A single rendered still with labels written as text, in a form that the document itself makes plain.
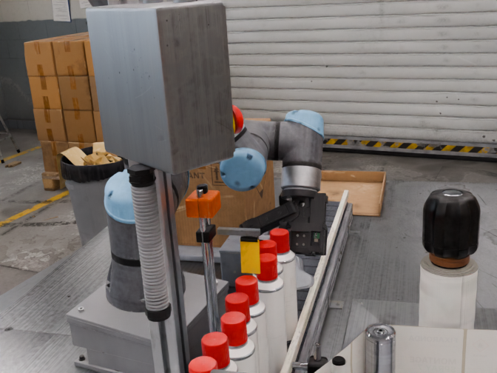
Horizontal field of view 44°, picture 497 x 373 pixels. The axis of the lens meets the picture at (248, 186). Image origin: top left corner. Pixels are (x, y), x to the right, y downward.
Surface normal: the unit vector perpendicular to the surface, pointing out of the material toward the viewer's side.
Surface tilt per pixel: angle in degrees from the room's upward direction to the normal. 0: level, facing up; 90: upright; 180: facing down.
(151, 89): 90
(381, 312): 0
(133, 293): 76
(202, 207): 90
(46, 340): 0
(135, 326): 4
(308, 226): 60
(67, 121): 89
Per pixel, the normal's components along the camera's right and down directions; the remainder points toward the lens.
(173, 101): 0.65, 0.21
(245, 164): -0.10, 0.39
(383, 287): -0.06, -0.95
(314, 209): -0.26, -0.19
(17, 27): -0.43, 0.31
